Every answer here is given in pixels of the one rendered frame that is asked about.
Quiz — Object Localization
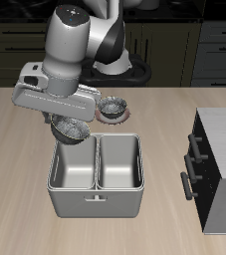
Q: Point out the white two-bin basket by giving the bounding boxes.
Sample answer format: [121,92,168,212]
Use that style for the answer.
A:
[46,132,146,219]

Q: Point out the dark kitchen cupboards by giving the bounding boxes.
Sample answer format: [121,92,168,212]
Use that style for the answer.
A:
[0,0,226,89]

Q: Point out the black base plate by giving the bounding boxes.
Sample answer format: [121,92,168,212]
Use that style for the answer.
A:
[80,53,152,85]

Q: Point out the grey speckled bowl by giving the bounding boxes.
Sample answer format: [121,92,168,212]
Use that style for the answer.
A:
[97,96,128,120]
[50,113,93,145]

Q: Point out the dark cabinet with drawers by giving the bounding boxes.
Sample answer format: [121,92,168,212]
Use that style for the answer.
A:
[179,107,226,236]

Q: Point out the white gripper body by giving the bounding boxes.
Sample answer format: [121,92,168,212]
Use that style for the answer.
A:
[11,83,103,124]

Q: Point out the pink round plate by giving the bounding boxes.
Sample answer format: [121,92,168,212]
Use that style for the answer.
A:
[94,105,132,126]

